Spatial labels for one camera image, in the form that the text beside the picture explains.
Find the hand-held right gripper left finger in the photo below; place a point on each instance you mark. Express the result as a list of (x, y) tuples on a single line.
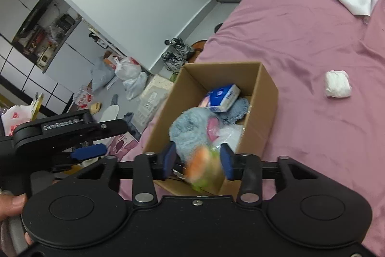
[(169, 160)]

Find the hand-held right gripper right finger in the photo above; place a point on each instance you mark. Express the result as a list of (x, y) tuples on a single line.
[(227, 162)]

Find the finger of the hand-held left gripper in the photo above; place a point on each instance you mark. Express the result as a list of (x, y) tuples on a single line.
[(90, 151)]

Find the hamburger plush toy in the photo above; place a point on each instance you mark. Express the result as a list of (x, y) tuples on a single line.
[(204, 166)]

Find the clear bag of white stuffing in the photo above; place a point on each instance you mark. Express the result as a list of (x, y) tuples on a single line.
[(230, 136)]

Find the grey fluffy plush toy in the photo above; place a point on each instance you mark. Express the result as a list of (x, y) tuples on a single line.
[(189, 127)]

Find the brown cardboard box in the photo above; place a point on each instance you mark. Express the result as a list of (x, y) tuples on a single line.
[(261, 112)]

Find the blue white tissue pack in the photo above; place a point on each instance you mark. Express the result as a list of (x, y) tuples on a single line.
[(224, 97)]

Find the white wrapped soft bundle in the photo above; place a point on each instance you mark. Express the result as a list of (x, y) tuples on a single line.
[(337, 84)]

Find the person's left hand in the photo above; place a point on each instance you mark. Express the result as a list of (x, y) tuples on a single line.
[(12, 205)]

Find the pink printed bag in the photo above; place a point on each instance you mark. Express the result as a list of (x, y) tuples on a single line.
[(123, 147)]

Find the white bag with red print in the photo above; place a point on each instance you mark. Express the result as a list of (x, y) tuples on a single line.
[(15, 120)]

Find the yellow slipper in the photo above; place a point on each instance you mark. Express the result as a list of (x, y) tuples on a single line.
[(95, 109)]

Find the dark grey sock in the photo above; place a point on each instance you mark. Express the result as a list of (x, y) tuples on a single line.
[(130, 124)]

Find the blue-grey fluffy cloth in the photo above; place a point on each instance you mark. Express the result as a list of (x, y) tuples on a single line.
[(237, 111)]

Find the red white snack bag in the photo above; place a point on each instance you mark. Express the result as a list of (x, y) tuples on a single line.
[(83, 97)]

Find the white dotted package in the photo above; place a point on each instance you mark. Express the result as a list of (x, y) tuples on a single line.
[(155, 100)]

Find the grey plastic bag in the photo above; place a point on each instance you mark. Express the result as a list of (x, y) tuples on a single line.
[(102, 75)]

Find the white plastic bag red contents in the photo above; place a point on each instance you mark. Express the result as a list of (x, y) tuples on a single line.
[(127, 68)]

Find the small orange cardboard box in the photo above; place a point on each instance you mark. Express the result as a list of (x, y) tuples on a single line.
[(112, 59)]

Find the white cabinet with open shelf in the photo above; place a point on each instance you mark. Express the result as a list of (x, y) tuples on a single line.
[(75, 43)]

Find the grey black sneaker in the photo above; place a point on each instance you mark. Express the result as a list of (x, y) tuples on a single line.
[(182, 47), (172, 62)]

